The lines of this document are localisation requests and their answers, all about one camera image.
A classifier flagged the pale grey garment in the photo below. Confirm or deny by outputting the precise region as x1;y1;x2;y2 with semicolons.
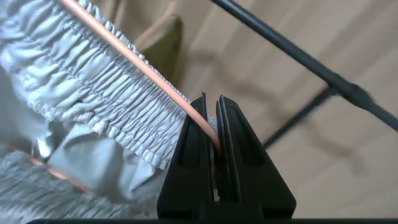
0;0;218;223

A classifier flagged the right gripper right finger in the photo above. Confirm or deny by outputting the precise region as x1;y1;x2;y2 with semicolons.
215;95;297;219

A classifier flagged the beige curtain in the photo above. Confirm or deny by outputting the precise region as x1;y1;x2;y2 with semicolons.
90;0;398;218

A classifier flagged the green sleeveless shirt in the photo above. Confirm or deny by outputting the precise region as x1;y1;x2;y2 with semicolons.
133;14;184;82

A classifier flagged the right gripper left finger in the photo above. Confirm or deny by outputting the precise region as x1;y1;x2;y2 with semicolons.
157;91;218;219

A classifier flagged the black clothes rack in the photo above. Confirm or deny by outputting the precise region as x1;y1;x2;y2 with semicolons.
211;0;398;149

